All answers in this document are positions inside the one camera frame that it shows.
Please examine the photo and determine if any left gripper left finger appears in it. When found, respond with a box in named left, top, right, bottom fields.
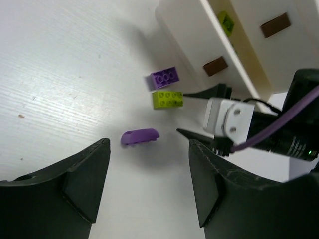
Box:
left=0, top=138, right=111, bottom=239

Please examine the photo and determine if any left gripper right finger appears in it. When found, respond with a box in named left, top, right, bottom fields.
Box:
left=189, top=140, right=319, bottom=239

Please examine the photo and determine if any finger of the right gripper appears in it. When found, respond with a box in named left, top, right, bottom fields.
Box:
left=183, top=84, right=232, bottom=100
left=176, top=128, right=213, bottom=149

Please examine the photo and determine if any white drawer cabinet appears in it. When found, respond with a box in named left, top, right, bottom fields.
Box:
left=209, top=0, right=319, bottom=94

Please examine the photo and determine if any lime long lego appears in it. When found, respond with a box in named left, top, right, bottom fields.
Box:
left=152, top=91, right=183, bottom=110

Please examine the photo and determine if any white drawer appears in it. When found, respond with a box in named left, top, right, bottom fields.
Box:
left=156, top=0, right=272, bottom=101

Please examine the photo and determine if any purple rounded lego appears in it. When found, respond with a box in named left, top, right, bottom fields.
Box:
left=121, top=128, right=160, bottom=146

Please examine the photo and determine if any purple rectangular lego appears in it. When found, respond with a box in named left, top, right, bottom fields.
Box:
left=145, top=67, right=179, bottom=91

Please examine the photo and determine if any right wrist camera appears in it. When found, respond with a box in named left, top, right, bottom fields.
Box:
left=203, top=98, right=255, bottom=145

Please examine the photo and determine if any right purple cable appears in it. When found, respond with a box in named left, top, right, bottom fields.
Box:
left=229, top=86, right=319, bottom=153

